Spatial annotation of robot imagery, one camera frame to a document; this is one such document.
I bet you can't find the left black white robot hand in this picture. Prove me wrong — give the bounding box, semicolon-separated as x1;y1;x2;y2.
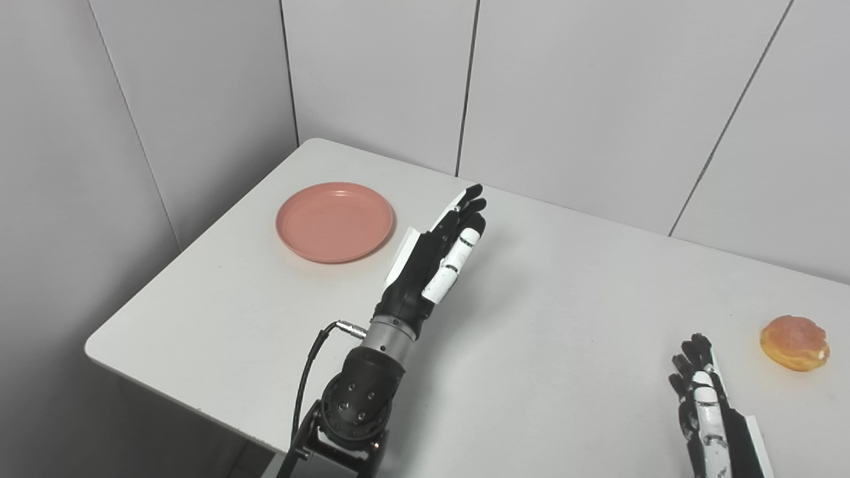
373;184;488;341

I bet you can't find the pink round plate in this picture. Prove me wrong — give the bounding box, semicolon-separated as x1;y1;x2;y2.
276;182;395;264

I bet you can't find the golden cream puff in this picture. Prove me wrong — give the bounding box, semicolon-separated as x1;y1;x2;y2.
760;315;831;372

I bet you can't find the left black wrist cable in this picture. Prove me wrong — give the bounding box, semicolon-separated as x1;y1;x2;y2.
290;320;369;460

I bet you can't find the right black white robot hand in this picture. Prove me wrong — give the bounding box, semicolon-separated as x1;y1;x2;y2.
668;333;775;478

